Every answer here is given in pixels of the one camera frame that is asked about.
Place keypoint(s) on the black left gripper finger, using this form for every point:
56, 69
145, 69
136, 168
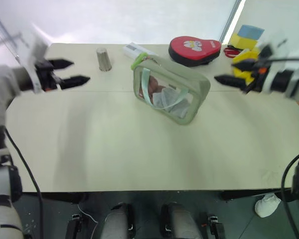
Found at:
76, 81
61, 64

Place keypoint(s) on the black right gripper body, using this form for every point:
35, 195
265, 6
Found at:
257, 74

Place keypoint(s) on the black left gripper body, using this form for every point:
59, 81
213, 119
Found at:
46, 74

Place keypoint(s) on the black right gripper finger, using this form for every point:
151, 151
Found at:
244, 65
230, 81

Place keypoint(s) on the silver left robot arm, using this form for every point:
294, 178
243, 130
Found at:
2, 82

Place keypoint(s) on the clear green toiletry bag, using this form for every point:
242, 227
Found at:
189, 74

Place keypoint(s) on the brown item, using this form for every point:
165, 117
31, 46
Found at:
154, 87

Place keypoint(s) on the yellow plastic toy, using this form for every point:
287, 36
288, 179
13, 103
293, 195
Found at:
244, 56

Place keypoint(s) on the yellow sponge block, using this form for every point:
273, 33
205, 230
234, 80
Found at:
243, 41

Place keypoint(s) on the blue sponge block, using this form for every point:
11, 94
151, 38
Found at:
251, 32

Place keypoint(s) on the silver metal cup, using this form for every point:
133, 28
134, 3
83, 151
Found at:
104, 59

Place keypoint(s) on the red and black case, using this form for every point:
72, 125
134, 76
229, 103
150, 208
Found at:
193, 51

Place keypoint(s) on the white folded cloth packs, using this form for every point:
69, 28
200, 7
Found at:
173, 100

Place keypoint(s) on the white rectangular box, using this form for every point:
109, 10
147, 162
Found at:
137, 49

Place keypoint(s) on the white crumpled cloth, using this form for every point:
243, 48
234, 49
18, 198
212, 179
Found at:
266, 205

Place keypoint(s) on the grey rounded robot leg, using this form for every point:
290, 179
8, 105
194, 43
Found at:
180, 221
117, 221

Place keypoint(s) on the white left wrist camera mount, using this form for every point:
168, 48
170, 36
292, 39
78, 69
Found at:
36, 53

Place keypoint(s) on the black robot foot bracket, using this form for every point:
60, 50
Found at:
73, 227
216, 227

